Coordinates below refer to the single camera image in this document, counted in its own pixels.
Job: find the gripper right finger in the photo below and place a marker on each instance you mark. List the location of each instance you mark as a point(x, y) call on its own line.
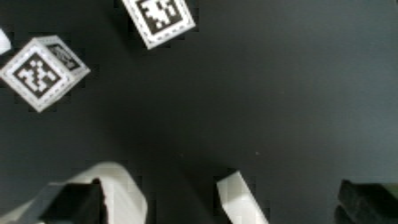
point(368, 203)

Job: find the white tagged cube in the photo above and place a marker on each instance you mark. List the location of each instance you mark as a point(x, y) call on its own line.
point(43, 71)
point(162, 19)

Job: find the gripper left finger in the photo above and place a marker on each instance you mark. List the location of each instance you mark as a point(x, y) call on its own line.
point(76, 207)

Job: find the white chair back frame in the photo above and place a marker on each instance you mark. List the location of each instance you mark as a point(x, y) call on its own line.
point(124, 199)

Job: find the white marker base sheet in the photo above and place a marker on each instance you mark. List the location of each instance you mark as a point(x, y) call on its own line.
point(3, 42)

